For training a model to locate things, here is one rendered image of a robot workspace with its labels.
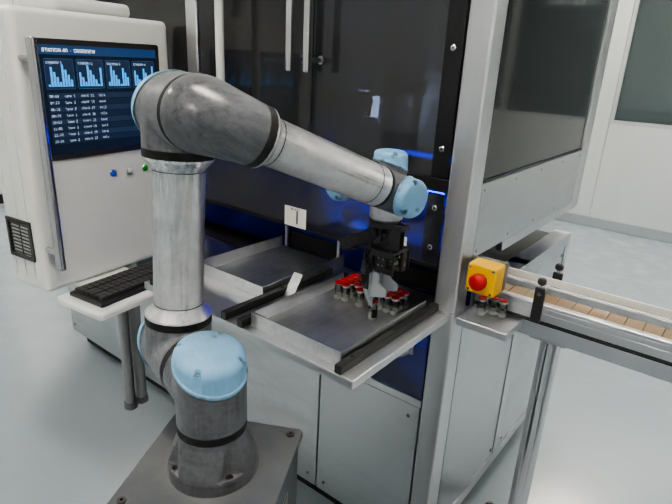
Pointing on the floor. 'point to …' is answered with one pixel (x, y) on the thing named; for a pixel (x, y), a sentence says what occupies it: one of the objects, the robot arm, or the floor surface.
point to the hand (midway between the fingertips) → (371, 298)
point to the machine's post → (458, 235)
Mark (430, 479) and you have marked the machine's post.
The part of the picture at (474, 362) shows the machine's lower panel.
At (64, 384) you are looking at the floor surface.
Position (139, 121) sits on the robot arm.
